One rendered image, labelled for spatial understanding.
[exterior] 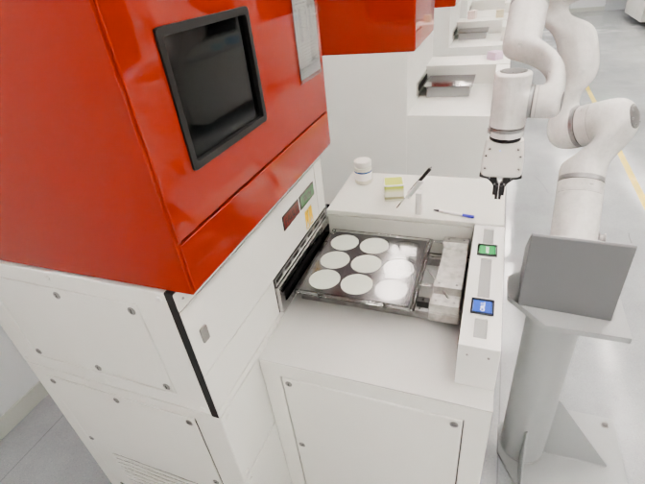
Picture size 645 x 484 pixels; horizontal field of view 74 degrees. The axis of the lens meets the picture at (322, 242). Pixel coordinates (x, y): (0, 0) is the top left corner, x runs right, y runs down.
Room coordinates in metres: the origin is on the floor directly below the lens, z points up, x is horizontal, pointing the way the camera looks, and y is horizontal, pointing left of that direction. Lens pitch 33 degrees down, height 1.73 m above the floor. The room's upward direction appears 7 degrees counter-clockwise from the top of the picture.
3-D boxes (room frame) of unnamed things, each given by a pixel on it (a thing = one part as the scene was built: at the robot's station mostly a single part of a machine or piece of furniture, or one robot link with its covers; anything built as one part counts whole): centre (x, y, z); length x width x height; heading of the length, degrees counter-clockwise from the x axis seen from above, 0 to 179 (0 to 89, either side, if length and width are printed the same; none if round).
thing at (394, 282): (1.13, -0.13, 0.90); 0.34 x 0.34 x 0.01; 66
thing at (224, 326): (1.05, 0.15, 1.02); 0.82 x 0.03 x 0.40; 156
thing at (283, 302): (1.20, 0.06, 0.89); 0.44 x 0.02 x 0.10; 156
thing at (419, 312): (1.00, -0.14, 0.84); 0.50 x 0.02 x 0.03; 66
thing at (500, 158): (1.03, -0.50, 1.27); 0.10 x 0.07 x 0.11; 66
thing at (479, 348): (0.92, -0.44, 0.89); 0.55 x 0.09 x 0.14; 156
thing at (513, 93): (1.03, -0.50, 1.41); 0.09 x 0.08 x 0.13; 60
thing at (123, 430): (1.19, 0.46, 0.41); 0.82 x 0.71 x 0.82; 156
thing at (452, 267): (1.04, -0.38, 0.87); 0.36 x 0.08 x 0.03; 156
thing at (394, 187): (1.44, -0.29, 1.00); 0.07 x 0.07 x 0.07; 82
